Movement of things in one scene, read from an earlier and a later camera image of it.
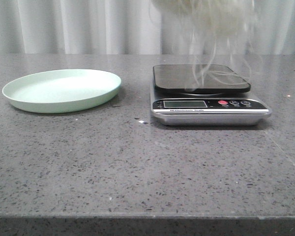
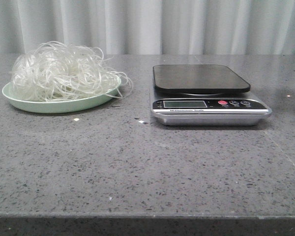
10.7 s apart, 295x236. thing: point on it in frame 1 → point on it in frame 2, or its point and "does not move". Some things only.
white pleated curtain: x=122 y=27 does not move
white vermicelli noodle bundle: x=216 y=36 → x=54 y=71
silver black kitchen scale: x=203 y=95 does not move
